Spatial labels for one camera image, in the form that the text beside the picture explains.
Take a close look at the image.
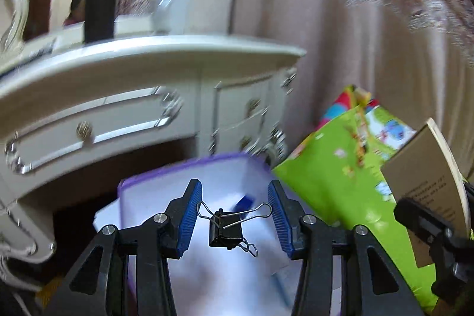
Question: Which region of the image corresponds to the white dressing table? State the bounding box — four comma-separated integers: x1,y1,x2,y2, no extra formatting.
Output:
0,35,308,287

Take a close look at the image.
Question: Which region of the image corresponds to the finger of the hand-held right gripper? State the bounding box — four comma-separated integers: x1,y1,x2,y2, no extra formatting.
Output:
393,197,474,304

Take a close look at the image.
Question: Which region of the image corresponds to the brown cardboard box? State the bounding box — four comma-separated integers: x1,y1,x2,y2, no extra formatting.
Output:
381,118,468,268

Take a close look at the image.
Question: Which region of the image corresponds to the small blue object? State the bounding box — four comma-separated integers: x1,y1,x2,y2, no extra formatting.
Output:
230,193,257,215

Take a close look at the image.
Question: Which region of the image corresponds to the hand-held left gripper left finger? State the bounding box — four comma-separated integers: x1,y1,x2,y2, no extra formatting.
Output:
42,178,204,316

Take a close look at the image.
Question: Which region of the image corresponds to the white mug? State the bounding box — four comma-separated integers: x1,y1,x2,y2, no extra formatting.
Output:
152,0,189,35

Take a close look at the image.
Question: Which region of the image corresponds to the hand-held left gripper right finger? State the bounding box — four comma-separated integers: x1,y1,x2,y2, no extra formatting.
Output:
267,179,426,316

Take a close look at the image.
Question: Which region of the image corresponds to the black binder clip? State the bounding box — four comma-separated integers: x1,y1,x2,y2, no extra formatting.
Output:
198,202,273,258

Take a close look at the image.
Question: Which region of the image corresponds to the beige floral curtain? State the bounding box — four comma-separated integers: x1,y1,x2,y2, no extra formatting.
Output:
230,0,474,183

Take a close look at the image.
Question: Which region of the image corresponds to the green cartoon play mat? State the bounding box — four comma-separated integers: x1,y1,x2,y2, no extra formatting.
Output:
272,84,439,315

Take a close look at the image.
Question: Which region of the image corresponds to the purple-rimmed plastic storage box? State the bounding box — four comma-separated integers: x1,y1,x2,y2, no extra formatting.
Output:
92,152,345,316

